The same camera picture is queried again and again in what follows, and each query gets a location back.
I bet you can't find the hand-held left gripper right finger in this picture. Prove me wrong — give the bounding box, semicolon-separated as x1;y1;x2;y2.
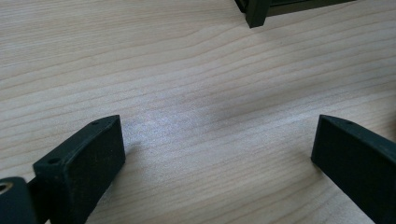
310;114;396;224

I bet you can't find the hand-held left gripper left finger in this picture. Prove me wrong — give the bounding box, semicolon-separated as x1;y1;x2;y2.
33;114;127;224

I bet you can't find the black two-tier metal rack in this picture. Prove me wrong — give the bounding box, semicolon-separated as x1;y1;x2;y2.
233;0;357;29

